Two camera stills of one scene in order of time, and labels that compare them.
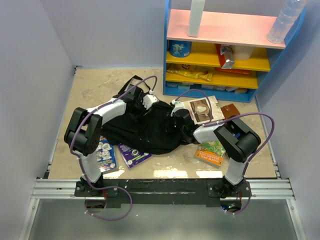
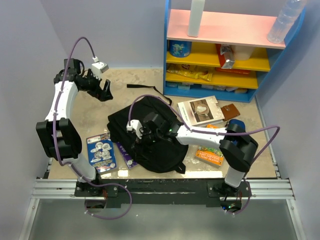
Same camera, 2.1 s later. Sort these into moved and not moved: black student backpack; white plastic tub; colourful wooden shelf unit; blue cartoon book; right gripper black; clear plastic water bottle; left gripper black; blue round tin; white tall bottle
Moved: left gripper black; black student backpack; right gripper black
Not moved: white plastic tub; white tall bottle; clear plastic water bottle; colourful wooden shelf unit; blue round tin; blue cartoon book
